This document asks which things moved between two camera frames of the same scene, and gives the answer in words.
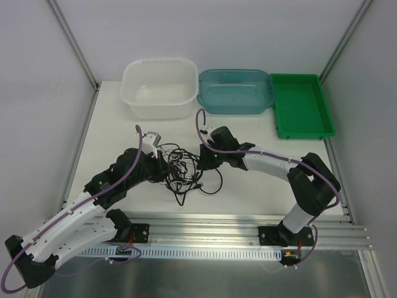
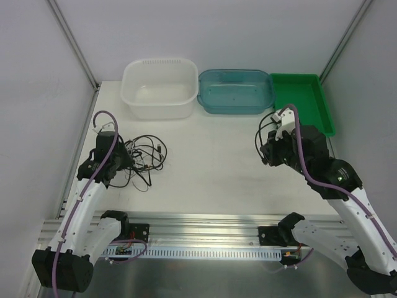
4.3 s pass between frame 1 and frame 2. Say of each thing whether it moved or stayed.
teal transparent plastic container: stayed
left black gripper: moved
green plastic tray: stayed
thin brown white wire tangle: moved
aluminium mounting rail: stayed
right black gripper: moved
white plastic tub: stayed
